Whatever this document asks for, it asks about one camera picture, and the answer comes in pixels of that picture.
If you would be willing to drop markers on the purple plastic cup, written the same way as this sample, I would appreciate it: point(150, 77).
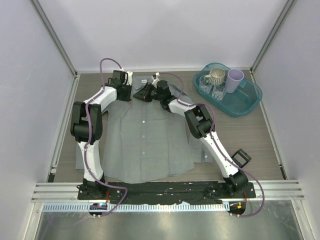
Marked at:
point(234, 78)

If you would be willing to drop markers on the white slotted cable duct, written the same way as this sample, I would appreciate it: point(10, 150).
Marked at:
point(123, 208)

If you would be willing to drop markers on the grey button-up shirt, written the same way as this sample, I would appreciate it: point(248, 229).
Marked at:
point(144, 143)

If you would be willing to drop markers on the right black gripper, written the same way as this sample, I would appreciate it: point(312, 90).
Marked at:
point(143, 94)

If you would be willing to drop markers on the clear glass mug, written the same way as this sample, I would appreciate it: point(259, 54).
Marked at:
point(205, 84)

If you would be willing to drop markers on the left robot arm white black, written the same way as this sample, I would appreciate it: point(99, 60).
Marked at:
point(87, 127)

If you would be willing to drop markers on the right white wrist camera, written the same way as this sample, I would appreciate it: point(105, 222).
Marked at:
point(156, 79)

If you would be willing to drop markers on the clear drinking glass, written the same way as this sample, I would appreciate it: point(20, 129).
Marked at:
point(219, 91)

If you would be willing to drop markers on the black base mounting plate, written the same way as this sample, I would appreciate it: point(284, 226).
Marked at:
point(163, 193)

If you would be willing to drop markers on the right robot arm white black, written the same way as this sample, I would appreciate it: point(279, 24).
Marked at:
point(201, 127)

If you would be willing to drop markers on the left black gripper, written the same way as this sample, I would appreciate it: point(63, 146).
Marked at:
point(128, 98)

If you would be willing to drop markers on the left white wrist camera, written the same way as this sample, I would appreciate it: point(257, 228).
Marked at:
point(128, 77)

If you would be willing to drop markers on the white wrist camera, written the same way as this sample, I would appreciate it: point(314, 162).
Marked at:
point(156, 79)
point(128, 77)

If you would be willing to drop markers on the ribbed metallic mug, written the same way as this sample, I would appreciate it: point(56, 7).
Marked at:
point(217, 76)

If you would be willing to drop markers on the small black square frame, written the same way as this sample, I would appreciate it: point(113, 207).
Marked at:
point(241, 158)

